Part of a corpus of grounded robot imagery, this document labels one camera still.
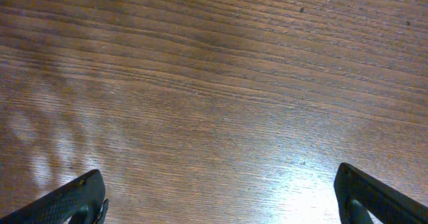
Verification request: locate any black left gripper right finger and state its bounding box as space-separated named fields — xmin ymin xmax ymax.
xmin=334 ymin=162 xmax=427 ymax=224

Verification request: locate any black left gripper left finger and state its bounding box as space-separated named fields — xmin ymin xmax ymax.
xmin=1 ymin=169 xmax=109 ymax=224

